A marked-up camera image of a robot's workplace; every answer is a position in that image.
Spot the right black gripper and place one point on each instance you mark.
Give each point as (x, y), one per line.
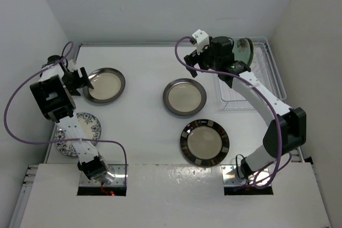
(193, 58)

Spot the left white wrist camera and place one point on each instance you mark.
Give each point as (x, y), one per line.
(72, 66)

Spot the white front cover board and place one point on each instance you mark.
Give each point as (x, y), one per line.
(174, 196)

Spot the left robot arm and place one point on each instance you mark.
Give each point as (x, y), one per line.
(60, 108)

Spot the centre grey rim cream plate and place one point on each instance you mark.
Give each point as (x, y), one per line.
(184, 97)

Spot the black patterned rim plate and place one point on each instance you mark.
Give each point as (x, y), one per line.
(204, 143)

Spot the grey rim cream plate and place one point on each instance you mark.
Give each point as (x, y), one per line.
(107, 85)
(184, 97)

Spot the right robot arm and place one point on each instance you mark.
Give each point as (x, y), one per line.
(286, 126)

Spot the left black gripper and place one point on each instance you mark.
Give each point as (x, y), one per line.
(81, 81)

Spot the left grey rim cream plate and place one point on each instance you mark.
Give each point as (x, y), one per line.
(107, 85)

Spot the small teal flower plate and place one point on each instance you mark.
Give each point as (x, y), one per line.
(243, 51)

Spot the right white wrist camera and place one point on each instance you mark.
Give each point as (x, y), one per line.
(201, 39)

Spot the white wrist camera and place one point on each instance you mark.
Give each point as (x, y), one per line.
(201, 39)
(72, 66)

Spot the metal base plate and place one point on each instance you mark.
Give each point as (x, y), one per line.
(231, 179)
(115, 178)

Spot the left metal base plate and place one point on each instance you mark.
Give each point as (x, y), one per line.
(115, 178)

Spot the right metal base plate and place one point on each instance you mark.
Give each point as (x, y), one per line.
(231, 179)

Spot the blue floral white plate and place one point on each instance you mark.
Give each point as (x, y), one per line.
(89, 123)

